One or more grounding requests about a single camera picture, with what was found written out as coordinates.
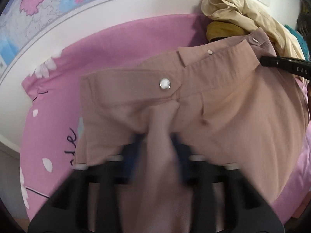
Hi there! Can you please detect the pink hooded jacket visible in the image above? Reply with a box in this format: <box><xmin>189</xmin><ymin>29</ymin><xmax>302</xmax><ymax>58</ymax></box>
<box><xmin>74</xmin><ymin>29</ymin><xmax>309</xmax><ymax>232</ymax></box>

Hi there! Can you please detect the pink bed sheet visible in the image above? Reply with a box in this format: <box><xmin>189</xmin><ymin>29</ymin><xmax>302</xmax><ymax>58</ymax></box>
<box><xmin>21</xmin><ymin>23</ymin><xmax>310</xmax><ymax>221</ymax></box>

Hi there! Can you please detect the cream beige garment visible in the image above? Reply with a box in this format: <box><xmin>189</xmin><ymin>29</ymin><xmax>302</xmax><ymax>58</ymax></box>
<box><xmin>201</xmin><ymin>0</ymin><xmax>305</xmax><ymax>59</ymax></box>

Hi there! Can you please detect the colourful wall map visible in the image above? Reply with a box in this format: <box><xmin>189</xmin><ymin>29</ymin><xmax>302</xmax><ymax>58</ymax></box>
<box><xmin>0</xmin><ymin>0</ymin><xmax>232</xmax><ymax>71</ymax></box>

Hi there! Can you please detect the mustard yellow garment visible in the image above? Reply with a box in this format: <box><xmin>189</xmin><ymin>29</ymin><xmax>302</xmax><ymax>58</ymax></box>
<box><xmin>206</xmin><ymin>21</ymin><xmax>249</xmax><ymax>43</ymax></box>

